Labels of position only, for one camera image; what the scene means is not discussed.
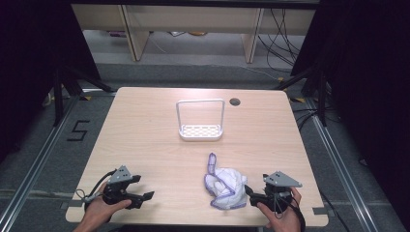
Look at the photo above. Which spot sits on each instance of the white cloth with purple trim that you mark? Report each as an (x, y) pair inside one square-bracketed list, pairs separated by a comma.
[(227, 188)]

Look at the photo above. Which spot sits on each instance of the person's left hand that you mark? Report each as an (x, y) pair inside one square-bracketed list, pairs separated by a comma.
[(100, 209)]

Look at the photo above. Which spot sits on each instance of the grey tape strip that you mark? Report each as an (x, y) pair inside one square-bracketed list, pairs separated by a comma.
[(319, 211)]

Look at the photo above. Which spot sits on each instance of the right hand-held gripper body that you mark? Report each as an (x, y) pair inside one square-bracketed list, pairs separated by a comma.
[(278, 193)]

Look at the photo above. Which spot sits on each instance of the aluminium floor rail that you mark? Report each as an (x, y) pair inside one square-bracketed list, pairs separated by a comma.
[(341, 174), (32, 174)]

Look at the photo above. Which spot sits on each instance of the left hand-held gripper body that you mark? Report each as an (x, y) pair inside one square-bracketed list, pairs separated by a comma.
[(117, 188)]

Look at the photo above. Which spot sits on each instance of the black curtain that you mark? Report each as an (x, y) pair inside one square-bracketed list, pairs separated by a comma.
[(370, 80), (29, 64)]

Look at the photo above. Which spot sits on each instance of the beige wooden desk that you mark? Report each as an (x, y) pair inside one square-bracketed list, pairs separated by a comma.
[(193, 19)]

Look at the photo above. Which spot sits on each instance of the person's right hand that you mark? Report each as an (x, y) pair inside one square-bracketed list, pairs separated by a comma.
[(285, 220)]

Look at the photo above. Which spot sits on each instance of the black metal stand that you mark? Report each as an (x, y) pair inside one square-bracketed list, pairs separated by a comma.
[(322, 96), (58, 96)]

